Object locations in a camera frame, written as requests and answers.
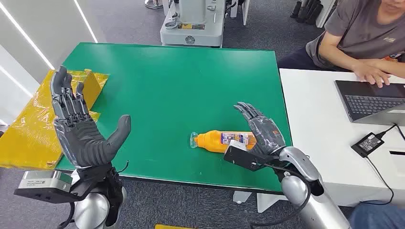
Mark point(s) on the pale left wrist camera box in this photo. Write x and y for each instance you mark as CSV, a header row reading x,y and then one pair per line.
x,y
41,181

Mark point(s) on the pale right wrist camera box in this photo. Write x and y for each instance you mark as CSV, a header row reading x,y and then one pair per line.
x,y
240,156

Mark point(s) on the person's right hand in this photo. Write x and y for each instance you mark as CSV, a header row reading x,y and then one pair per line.
x,y
370,74

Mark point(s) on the black shoes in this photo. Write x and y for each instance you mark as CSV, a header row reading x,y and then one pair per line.
x,y
307,11

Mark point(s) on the orange bottle with clear cap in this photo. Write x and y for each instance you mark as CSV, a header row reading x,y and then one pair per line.
x,y
212,140

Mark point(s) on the white furniture panel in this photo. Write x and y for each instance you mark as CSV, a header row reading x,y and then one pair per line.
x,y
324,12

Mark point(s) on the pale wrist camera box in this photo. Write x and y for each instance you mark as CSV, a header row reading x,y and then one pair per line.
x,y
41,181
240,156

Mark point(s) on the white table foot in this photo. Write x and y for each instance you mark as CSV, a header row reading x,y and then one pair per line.
x,y
265,202

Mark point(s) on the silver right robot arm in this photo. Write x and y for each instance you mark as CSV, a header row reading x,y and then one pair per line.
x,y
316,208

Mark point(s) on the person's leg in blue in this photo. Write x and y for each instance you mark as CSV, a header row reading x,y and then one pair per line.
x,y
379,218

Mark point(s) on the person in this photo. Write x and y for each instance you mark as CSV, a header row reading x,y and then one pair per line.
x,y
357,28

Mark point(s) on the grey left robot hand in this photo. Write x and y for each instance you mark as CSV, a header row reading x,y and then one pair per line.
x,y
82,139

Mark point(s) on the chrome stand base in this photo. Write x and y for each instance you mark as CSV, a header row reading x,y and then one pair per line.
x,y
153,3

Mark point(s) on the yellow flat object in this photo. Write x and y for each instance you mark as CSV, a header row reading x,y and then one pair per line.
x,y
172,227

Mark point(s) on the grey laptop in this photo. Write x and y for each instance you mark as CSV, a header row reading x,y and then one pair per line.
x,y
370,104

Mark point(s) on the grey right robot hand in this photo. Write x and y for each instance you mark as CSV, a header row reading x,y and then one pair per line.
x,y
265,132

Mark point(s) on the grey machine base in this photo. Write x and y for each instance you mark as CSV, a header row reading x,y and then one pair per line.
x,y
202,34

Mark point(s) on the black power adapter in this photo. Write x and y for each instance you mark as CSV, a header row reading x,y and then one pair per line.
x,y
367,144

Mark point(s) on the yellow taped cardboard box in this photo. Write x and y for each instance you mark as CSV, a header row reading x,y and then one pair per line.
x,y
28,132

